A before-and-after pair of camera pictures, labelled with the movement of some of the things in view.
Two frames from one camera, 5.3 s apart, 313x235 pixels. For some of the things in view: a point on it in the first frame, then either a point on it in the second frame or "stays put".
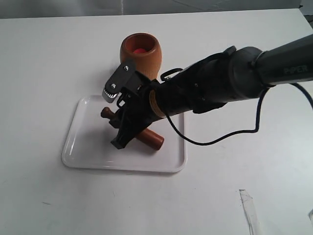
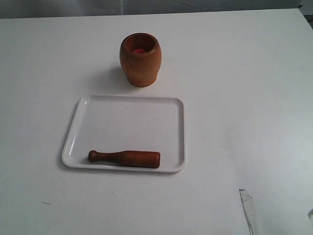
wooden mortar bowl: (146, 51) stays put
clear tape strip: (250, 212) stays put
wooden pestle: (148, 137) -> (128, 158)
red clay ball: (140, 51) stays put
